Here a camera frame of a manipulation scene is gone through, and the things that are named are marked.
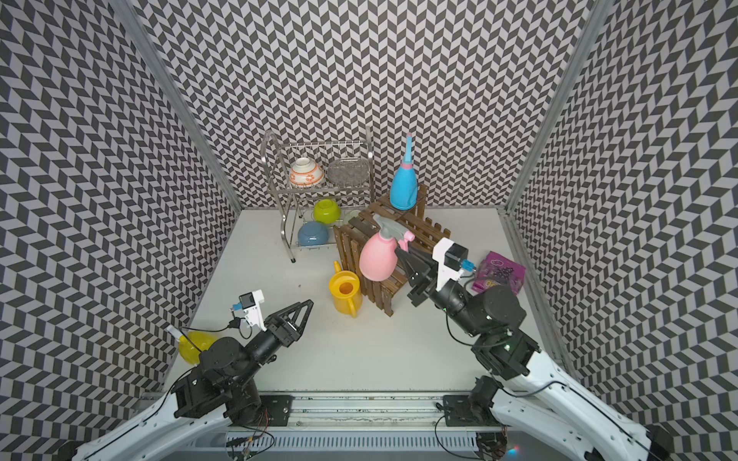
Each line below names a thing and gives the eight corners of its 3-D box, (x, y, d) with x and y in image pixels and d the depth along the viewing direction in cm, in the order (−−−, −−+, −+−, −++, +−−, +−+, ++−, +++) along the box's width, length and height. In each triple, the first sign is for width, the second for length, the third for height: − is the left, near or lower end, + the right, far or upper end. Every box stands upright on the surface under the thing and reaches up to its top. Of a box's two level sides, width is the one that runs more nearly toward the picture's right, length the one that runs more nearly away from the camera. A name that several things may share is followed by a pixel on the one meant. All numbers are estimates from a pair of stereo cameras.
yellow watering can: (332, 321, 91) (326, 304, 81) (337, 280, 100) (332, 260, 91) (360, 321, 91) (357, 304, 81) (363, 280, 100) (360, 260, 91)
